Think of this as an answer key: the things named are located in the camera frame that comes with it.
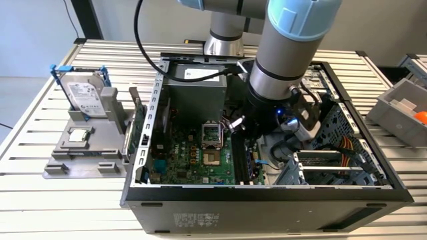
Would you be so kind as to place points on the blue RAM stick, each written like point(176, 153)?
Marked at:
point(84, 152)
point(250, 162)

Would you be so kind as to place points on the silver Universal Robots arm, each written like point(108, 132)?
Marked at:
point(287, 50)

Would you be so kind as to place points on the black RAM slot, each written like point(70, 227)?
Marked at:
point(240, 162)
point(236, 162)

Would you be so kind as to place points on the round black case speaker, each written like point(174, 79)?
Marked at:
point(274, 152)

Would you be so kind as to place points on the grey power supply unit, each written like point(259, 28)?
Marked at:
point(196, 105)

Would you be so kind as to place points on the metal disk bay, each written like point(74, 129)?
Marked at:
point(316, 156)

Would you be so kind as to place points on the CPU socket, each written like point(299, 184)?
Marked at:
point(211, 157)

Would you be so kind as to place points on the metal drive cage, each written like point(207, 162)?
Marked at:
point(318, 75)

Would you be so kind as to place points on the green motherboard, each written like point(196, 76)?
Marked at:
point(187, 170)

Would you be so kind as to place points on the black yellow-tipped bar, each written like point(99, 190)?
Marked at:
point(195, 41)

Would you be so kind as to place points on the green graphics card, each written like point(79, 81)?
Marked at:
point(138, 125)

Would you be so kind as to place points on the grey plastic bin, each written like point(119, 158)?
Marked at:
point(394, 125)

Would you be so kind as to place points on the black open PC case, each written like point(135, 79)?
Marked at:
point(234, 215)

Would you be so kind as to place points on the pale small block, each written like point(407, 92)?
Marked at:
point(403, 103)

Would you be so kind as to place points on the orange ball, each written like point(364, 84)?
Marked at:
point(420, 118)

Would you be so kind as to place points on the hard disk in blue carrier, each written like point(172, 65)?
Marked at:
point(82, 96)

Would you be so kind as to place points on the silver CPU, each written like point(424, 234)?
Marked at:
point(78, 135)

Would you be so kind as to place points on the small silver bracket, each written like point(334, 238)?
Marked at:
point(238, 123)

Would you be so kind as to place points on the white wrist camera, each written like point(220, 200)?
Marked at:
point(304, 130)

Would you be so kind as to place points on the grey metal frame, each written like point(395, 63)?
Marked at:
point(414, 67)

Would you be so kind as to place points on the black vertical post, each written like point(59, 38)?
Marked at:
point(87, 20)

